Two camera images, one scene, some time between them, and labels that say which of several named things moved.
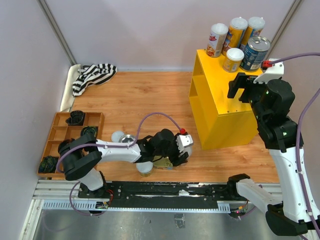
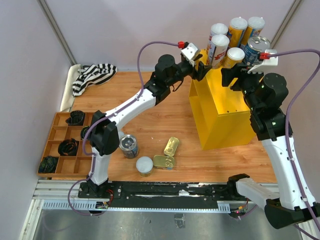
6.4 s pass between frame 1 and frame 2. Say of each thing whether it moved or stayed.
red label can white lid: stayed
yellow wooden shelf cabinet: stayed
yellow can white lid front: stayed
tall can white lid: stayed
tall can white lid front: moved
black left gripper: moved
